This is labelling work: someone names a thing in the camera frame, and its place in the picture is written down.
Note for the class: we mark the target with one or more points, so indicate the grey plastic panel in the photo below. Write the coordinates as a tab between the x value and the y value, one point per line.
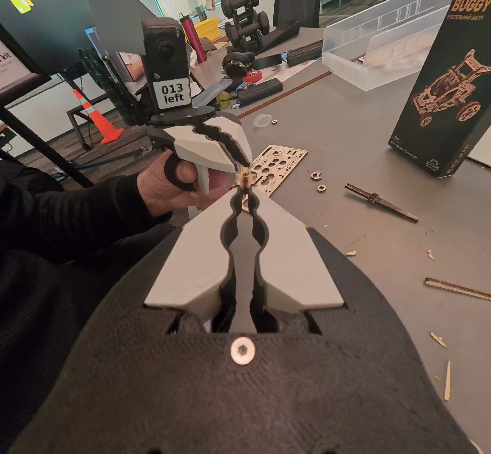
211	93

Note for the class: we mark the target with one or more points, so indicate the person's black clothing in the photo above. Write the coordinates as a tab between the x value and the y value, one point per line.
46	327

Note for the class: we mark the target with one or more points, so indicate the wooden parts sheet round holes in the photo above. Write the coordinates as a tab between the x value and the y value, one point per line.
284	162

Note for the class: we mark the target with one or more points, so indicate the black dumbbell rack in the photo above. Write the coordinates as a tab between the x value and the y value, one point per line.
245	20

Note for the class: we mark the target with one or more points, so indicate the dark plaid cloth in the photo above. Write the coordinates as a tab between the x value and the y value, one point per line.
115	101

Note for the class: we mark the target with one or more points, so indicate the person's left forearm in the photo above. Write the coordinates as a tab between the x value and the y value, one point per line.
76	216

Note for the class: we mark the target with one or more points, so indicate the dark model kit box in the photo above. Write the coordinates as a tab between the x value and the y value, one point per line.
441	59

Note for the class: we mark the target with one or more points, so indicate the black sign easel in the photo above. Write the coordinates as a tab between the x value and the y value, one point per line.
46	146

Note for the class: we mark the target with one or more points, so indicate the short wooden strip scrap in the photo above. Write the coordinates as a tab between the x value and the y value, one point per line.
456	289

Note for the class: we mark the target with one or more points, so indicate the black pouch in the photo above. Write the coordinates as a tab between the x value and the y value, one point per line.
305	53

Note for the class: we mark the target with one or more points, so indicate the long thin wooden sliver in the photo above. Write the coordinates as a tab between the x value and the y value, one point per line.
447	381

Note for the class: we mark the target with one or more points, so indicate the clear plastic bin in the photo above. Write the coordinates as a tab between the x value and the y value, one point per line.
364	47

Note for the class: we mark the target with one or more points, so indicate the long wooden frame strip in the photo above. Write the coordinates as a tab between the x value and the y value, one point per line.
379	201

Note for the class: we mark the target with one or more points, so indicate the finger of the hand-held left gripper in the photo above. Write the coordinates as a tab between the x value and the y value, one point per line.
191	143
234	132

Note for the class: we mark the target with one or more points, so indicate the person's left hand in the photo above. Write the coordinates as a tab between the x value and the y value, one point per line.
153	189

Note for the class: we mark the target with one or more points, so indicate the white printed paper sheet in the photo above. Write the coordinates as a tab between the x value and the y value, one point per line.
291	74

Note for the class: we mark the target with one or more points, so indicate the large black screen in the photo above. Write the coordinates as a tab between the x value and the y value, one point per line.
46	20

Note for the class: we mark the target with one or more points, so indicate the black red headphones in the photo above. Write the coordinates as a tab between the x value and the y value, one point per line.
236	63

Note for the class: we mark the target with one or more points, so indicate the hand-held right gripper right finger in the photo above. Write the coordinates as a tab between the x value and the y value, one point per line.
299	266

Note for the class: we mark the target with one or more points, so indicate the magenta bottle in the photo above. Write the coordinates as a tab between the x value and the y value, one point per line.
193	40

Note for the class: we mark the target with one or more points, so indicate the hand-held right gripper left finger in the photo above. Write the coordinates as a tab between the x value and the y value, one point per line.
191	266

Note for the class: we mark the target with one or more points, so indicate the yellow storage bin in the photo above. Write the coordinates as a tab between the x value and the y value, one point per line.
209	28

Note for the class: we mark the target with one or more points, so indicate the wooden sliver scrap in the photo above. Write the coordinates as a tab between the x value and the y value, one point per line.
438	339

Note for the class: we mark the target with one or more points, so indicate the wooden crescent part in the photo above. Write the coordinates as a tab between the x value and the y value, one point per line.
313	177

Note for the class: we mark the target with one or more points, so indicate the orange traffic cone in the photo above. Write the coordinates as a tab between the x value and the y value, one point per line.
101	120

